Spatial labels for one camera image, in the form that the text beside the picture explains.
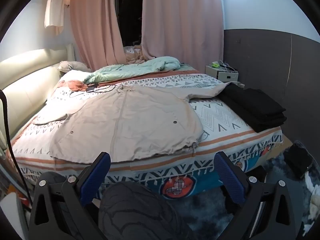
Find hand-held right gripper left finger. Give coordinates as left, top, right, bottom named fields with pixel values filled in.
left=28, top=151, right=112, bottom=240

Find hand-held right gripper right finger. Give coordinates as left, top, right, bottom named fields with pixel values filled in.
left=214, top=151, right=297, bottom=240

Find beige coat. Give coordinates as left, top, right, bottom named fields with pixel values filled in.
left=31, top=81, right=234, bottom=163

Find black folded clothes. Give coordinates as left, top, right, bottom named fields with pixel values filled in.
left=216, top=82, right=287, bottom=133

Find person's leg in dark pants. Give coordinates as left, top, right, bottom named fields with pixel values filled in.
left=98, top=182, right=198, bottom=240

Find white patterned blanket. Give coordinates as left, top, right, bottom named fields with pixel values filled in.
left=10, top=74, right=284, bottom=200

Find black item on floor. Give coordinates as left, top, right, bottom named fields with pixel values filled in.
left=285, top=145, right=313, bottom=179

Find white fluffy cloth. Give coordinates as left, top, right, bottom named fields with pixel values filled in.
left=301, top=172, right=320, bottom=233

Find orange cloth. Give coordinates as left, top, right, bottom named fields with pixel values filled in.
left=59, top=79, right=88, bottom=92

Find white nightstand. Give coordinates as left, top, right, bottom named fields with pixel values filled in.
left=205, top=65, right=239, bottom=83

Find white pillow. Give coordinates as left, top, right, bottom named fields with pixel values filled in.
left=60, top=70, right=88, bottom=83

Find beige pillow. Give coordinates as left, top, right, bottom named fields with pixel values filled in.
left=58, top=60, right=92, bottom=73

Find light green duvet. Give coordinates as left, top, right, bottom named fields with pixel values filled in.
left=84, top=57, right=195, bottom=84

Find cream bed headboard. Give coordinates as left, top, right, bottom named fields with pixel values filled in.
left=0, top=42, right=75, bottom=140

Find floral printed bedding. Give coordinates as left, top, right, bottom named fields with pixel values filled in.
left=123, top=45, right=147, bottom=64

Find pink curtain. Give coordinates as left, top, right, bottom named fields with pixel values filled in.
left=141, top=0, right=224, bottom=69
left=70, top=0, right=125, bottom=72

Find white hanging garment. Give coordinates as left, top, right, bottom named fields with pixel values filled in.
left=44, top=0, right=66, bottom=35

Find thin black cable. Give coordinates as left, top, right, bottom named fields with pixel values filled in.
left=69, top=84, right=117, bottom=98

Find thick black cable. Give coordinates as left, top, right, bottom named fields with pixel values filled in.
left=0, top=89, right=34, bottom=205

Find white charging cable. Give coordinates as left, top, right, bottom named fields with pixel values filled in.
left=220, top=61, right=238, bottom=73

